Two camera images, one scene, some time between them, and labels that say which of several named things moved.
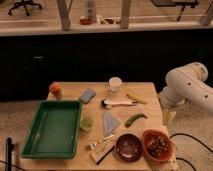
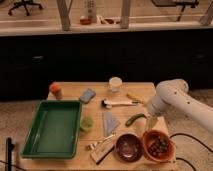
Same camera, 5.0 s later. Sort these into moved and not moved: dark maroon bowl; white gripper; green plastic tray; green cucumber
Moved: white gripper
Not moved: green cucumber; green plastic tray; dark maroon bowl
